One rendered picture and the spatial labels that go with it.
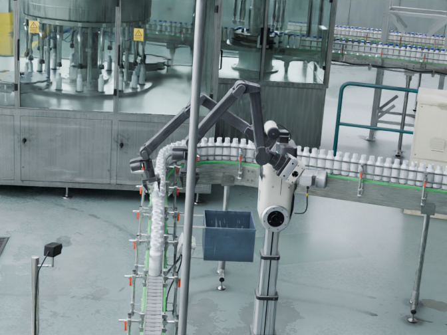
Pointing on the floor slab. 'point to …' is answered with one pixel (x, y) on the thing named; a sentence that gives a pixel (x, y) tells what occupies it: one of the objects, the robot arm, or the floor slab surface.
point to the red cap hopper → (384, 70)
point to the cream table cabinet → (430, 133)
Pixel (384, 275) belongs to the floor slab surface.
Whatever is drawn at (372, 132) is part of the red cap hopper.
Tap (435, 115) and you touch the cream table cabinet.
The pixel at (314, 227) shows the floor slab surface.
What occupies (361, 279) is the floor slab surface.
